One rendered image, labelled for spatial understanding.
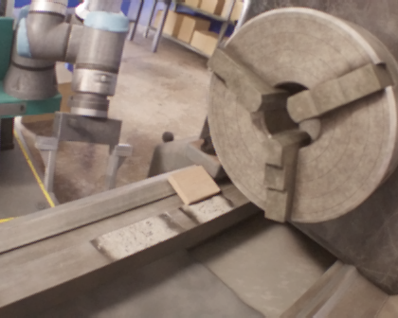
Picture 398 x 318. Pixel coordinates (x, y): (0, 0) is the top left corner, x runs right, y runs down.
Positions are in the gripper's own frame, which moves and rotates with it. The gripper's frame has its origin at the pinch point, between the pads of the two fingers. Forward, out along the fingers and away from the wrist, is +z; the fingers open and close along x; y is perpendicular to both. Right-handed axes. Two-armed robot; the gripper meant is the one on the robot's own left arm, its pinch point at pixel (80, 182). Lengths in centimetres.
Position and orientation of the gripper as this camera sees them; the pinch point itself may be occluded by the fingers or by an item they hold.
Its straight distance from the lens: 80.5
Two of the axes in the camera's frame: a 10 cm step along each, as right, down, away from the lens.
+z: -1.6, 9.8, 1.0
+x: 8.0, 0.7, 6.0
